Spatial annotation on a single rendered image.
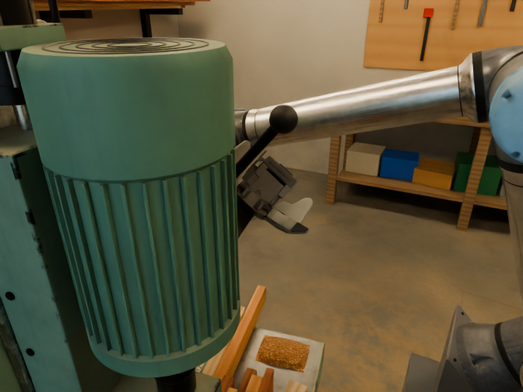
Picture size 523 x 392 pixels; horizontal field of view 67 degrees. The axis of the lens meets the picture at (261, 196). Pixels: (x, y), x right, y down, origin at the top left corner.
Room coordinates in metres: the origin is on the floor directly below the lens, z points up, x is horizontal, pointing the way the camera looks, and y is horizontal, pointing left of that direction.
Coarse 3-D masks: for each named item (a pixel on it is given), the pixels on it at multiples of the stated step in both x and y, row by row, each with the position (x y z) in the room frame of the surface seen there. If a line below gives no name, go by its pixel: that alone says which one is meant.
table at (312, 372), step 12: (252, 336) 0.62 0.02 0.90; (276, 336) 0.62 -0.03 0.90; (288, 336) 0.62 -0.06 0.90; (252, 348) 0.58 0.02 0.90; (312, 348) 0.58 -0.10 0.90; (324, 348) 0.59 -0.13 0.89; (240, 360) 0.56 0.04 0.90; (252, 360) 0.56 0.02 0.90; (312, 360) 0.56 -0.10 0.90; (240, 372) 0.53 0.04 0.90; (264, 372) 0.53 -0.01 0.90; (276, 372) 0.53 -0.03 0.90; (288, 372) 0.53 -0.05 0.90; (300, 372) 0.53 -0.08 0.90; (312, 372) 0.53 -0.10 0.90; (276, 384) 0.50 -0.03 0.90; (312, 384) 0.50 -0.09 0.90
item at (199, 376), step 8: (128, 376) 0.38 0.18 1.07; (200, 376) 0.38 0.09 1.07; (208, 376) 0.38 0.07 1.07; (120, 384) 0.37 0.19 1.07; (128, 384) 0.37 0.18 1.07; (136, 384) 0.37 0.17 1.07; (144, 384) 0.37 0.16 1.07; (152, 384) 0.37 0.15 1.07; (200, 384) 0.37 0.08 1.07; (208, 384) 0.37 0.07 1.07; (216, 384) 0.37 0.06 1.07
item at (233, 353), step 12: (264, 288) 0.73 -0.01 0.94; (252, 300) 0.68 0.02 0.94; (264, 300) 0.72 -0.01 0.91; (252, 312) 0.65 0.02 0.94; (240, 324) 0.61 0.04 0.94; (252, 324) 0.63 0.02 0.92; (240, 336) 0.58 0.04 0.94; (228, 348) 0.55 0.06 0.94; (240, 348) 0.56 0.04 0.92; (228, 360) 0.52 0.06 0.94; (216, 372) 0.49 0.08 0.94; (228, 372) 0.50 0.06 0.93
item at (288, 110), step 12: (276, 108) 0.46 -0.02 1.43; (288, 108) 0.46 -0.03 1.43; (276, 120) 0.45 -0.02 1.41; (288, 120) 0.45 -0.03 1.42; (264, 132) 0.47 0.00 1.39; (276, 132) 0.46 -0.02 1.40; (288, 132) 0.45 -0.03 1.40; (264, 144) 0.46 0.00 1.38; (252, 156) 0.47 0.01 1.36; (240, 168) 0.47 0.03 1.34
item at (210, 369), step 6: (240, 306) 0.65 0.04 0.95; (240, 312) 0.64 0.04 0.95; (240, 318) 0.62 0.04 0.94; (216, 354) 0.53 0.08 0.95; (222, 354) 0.53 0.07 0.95; (210, 360) 0.51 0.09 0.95; (216, 360) 0.51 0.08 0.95; (210, 366) 0.50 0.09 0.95; (216, 366) 0.50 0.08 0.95; (204, 372) 0.49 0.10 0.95; (210, 372) 0.49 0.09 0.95
